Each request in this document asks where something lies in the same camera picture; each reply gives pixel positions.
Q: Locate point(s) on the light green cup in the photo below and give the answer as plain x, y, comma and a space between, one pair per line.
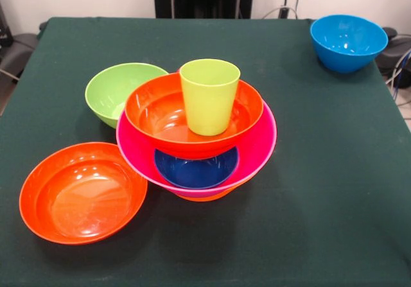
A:
208, 104

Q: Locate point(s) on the small dark blue bowl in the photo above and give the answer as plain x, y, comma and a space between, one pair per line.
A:
196, 173

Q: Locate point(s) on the large pink bowl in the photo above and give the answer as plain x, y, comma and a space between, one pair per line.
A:
260, 139

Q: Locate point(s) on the red-orange bowl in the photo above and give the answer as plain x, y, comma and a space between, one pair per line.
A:
154, 113
83, 194

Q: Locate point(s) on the large orange bowl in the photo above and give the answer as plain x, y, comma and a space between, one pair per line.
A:
200, 198

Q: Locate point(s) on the light blue bowl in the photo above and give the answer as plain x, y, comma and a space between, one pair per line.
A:
348, 43

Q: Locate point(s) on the green bowl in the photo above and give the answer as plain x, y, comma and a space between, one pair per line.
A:
106, 94

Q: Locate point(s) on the dark green table cloth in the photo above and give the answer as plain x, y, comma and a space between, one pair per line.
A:
321, 203

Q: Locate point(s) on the black equipment box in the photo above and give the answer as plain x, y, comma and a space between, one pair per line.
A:
4, 27

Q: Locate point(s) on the black pedestal foot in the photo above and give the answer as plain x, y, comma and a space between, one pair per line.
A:
16, 52
396, 49

